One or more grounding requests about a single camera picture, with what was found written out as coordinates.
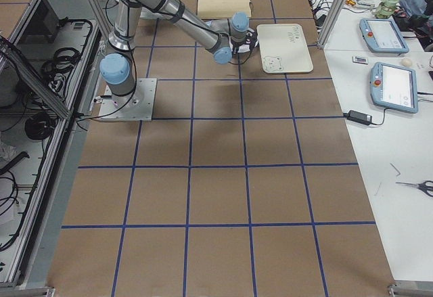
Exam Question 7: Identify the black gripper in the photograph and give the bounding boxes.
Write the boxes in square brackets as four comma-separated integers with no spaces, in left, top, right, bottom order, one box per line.
[229,28,260,54]

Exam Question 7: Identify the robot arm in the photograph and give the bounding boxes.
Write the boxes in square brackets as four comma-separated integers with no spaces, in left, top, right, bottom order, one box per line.
[100,0,263,101]

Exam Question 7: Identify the cream bear tray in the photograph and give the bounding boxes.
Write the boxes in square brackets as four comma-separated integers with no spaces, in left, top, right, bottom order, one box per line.
[256,24,313,74]

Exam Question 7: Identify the wooden cutting board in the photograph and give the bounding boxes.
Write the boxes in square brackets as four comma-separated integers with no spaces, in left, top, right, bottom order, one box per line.
[197,0,252,20]

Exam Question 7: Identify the blue teach pendant far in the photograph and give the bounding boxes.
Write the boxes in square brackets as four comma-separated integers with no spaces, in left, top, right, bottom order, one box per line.
[359,18,409,54]

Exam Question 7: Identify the blue teach pendant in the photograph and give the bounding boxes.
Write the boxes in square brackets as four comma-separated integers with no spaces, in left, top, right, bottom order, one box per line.
[359,18,409,54]
[369,62,419,114]

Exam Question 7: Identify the black power adapter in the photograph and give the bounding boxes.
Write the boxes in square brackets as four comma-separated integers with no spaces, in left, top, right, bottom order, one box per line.
[343,110,372,126]

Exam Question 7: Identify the blue teach pendant near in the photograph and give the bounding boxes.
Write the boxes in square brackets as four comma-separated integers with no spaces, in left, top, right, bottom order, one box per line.
[369,62,419,114]

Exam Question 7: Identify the black scissors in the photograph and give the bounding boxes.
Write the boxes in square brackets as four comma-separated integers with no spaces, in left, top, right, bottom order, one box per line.
[396,180,433,198]

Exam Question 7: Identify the aluminium frame post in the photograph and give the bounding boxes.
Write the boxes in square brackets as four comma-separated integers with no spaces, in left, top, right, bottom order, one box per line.
[317,0,346,49]

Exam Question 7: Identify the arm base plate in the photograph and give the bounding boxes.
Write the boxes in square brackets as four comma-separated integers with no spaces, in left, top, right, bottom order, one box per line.
[97,78,157,122]

